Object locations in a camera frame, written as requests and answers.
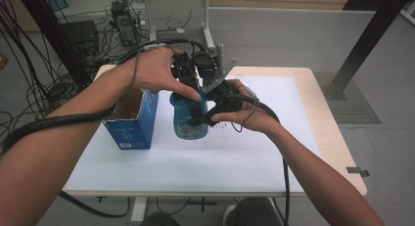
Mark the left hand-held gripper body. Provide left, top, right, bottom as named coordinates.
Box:
left=171, top=43, right=226, bottom=91

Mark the person's left hand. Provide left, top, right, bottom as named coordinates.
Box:
left=130, top=46, right=203, bottom=103

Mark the black computer tower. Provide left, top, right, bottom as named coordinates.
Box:
left=110, top=0, right=141, bottom=48

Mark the grey tape piece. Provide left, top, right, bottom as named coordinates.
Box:
left=346, top=166, right=371, bottom=178

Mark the white table mat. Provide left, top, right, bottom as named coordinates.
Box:
left=66, top=73, right=321, bottom=194

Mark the white table leg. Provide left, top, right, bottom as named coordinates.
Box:
left=129, top=196, right=150, bottom=226

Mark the blue plastic bottle white cap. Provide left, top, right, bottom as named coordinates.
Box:
left=168, top=88, right=210, bottom=141

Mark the tangle of black floor cables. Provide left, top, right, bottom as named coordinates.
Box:
left=0, top=0, right=114, bottom=146

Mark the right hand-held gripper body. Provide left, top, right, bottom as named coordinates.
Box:
left=201, top=58, right=245, bottom=114

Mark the black metal post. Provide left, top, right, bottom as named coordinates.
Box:
left=14, top=0, right=93, bottom=87
left=323, top=0, right=415, bottom=101

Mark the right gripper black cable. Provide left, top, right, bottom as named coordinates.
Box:
left=228, top=93, right=293, bottom=226

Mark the black cable under table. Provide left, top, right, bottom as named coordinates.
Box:
left=58, top=190, right=131, bottom=219

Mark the blue cardboard carton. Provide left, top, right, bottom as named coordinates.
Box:
left=102, top=88, right=161, bottom=152

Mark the dark floor mat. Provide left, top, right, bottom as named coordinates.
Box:
left=313, top=70, right=382, bottom=125

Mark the white desk frame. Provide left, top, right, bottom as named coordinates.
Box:
left=123, top=0, right=217, bottom=50

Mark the black box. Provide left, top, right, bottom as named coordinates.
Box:
left=59, top=20, right=100, bottom=57

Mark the person's right hand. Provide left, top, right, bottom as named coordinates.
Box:
left=210, top=78, right=279, bottom=135

